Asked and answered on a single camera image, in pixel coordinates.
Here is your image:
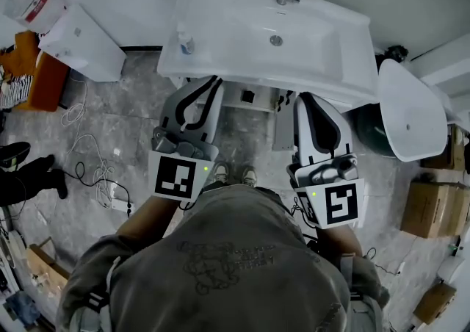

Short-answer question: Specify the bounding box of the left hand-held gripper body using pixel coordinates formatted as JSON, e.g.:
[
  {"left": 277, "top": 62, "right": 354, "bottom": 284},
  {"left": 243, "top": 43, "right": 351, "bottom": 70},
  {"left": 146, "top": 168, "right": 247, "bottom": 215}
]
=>
[{"left": 148, "top": 125, "right": 220, "bottom": 202}]

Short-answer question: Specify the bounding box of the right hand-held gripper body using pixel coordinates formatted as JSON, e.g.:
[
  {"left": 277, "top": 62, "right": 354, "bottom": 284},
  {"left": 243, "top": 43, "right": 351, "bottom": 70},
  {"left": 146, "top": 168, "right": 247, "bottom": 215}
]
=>
[{"left": 286, "top": 153, "right": 366, "bottom": 231}]

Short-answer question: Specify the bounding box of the white cabinet door black handle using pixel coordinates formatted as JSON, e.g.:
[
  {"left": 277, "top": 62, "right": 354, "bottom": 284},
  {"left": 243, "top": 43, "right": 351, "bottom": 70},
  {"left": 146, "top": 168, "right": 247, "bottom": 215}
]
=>
[{"left": 222, "top": 82, "right": 279, "bottom": 113}]

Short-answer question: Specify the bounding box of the person's left forearm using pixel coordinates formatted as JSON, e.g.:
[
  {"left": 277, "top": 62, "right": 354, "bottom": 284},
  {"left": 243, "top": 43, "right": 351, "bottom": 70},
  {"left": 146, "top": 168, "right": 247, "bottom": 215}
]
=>
[{"left": 116, "top": 193, "right": 192, "bottom": 240}]

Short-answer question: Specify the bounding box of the person's right forearm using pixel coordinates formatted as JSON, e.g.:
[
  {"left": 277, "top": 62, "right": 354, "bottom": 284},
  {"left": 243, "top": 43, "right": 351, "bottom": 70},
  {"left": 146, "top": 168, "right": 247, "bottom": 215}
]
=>
[{"left": 314, "top": 223, "right": 364, "bottom": 259}]

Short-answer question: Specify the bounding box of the grey cabinet panel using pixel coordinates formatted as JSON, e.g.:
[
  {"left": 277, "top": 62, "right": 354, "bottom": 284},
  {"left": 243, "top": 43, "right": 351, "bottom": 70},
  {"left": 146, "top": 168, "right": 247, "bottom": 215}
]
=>
[{"left": 272, "top": 105, "right": 296, "bottom": 151}]

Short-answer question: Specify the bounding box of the white ceramic sink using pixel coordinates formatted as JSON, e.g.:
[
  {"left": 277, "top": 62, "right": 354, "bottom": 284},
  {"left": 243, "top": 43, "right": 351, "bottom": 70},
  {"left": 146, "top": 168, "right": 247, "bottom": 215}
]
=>
[{"left": 156, "top": 0, "right": 380, "bottom": 108}]

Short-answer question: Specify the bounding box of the dark green bin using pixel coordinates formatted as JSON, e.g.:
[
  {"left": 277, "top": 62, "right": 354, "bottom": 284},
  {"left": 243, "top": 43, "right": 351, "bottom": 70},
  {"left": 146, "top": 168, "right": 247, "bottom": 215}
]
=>
[{"left": 353, "top": 102, "right": 400, "bottom": 159}]

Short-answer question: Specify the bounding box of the person's left shoe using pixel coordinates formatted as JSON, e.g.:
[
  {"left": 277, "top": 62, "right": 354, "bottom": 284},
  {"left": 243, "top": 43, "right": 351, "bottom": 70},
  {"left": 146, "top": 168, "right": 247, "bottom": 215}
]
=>
[{"left": 211, "top": 162, "right": 231, "bottom": 185}]

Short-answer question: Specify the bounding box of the person's shoe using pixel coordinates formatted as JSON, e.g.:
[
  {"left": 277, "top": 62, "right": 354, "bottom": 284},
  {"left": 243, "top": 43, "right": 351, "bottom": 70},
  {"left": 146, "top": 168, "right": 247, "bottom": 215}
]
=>
[
  {"left": 0, "top": 141, "right": 32, "bottom": 170},
  {"left": 241, "top": 165, "right": 259, "bottom": 189},
  {"left": 211, "top": 162, "right": 231, "bottom": 185}
]

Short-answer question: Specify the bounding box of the white power strip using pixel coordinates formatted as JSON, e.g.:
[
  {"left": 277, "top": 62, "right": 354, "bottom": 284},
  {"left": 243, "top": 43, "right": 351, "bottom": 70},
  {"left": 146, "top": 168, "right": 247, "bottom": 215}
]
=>
[{"left": 109, "top": 180, "right": 137, "bottom": 214}]

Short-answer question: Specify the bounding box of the clear soap bottle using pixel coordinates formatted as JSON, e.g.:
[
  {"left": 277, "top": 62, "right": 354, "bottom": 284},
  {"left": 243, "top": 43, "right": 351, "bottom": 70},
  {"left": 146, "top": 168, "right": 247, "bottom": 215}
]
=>
[{"left": 176, "top": 21, "right": 196, "bottom": 56}]

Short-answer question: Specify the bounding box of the person's right shoe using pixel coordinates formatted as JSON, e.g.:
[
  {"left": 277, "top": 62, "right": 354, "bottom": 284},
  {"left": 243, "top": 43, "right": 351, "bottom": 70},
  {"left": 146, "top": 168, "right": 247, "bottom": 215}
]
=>
[{"left": 241, "top": 165, "right": 259, "bottom": 189}]

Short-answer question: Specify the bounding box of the large cardboard box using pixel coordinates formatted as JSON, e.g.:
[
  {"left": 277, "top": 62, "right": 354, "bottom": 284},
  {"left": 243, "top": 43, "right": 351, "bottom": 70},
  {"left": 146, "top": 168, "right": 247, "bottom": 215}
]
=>
[{"left": 399, "top": 180, "right": 470, "bottom": 239}]

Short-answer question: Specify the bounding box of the black object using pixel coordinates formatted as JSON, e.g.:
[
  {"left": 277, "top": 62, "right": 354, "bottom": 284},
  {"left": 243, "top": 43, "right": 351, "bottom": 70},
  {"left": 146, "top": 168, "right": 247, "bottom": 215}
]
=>
[{"left": 383, "top": 44, "right": 410, "bottom": 64}]

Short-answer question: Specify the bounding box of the white rectangular box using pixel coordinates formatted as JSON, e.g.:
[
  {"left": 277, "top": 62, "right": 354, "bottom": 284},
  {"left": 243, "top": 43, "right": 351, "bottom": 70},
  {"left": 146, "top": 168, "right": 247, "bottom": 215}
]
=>
[{"left": 37, "top": 3, "right": 128, "bottom": 84}]

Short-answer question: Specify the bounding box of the person's grey printed shirt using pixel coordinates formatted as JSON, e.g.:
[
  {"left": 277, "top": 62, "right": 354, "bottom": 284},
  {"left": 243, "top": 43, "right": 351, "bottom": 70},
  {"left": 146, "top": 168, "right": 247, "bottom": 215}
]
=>
[{"left": 54, "top": 182, "right": 391, "bottom": 332}]

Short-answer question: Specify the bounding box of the orange fabric box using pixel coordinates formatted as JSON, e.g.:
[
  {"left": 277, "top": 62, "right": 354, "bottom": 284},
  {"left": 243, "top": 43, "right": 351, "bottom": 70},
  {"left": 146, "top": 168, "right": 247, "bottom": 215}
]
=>
[{"left": 0, "top": 30, "right": 71, "bottom": 114}]

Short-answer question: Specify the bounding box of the white round device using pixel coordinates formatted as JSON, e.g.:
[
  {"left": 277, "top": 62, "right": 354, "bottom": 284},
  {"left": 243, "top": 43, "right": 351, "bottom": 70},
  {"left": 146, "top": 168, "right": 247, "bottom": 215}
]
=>
[{"left": 436, "top": 254, "right": 468, "bottom": 284}]

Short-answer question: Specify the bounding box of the small cardboard box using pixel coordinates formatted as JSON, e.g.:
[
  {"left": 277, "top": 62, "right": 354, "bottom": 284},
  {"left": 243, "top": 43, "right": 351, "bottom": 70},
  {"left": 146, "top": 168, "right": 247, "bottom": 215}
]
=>
[{"left": 412, "top": 281, "right": 458, "bottom": 326}]

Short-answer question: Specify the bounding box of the striped cloth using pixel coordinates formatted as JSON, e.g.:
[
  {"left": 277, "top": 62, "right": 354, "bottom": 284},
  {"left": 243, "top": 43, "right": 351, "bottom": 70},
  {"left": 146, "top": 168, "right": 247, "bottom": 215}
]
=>
[{"left": 0, "top": 72, "right": 37, "bottom": 110}]

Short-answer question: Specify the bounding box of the flat cardboard piece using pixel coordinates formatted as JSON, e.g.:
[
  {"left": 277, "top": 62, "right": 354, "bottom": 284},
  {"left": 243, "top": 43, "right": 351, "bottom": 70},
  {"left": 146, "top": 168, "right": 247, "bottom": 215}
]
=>
[{"left": 24, "top": 236, "right": 71, "bottom": 299}]

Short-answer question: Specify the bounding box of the white dispenser red label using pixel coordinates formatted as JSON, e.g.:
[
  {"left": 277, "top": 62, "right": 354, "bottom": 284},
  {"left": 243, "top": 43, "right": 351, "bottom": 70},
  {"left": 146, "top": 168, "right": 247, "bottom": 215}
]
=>
[{"left": 2, "top": 0, "right": 70, "bottom": 35}]

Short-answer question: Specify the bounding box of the white cable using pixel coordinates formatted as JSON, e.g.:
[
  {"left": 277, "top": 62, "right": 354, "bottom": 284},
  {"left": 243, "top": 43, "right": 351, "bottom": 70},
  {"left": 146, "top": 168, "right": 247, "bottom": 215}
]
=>
[{"left": 59, "top": 79, "right": 117, "bottom": 210}]

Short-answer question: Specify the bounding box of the black cable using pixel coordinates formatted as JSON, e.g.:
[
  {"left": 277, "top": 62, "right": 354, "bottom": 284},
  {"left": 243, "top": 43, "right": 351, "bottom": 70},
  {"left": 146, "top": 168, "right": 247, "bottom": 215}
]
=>
[{"left": 62, "top": 160, "right": 134, "bottom": 216}]

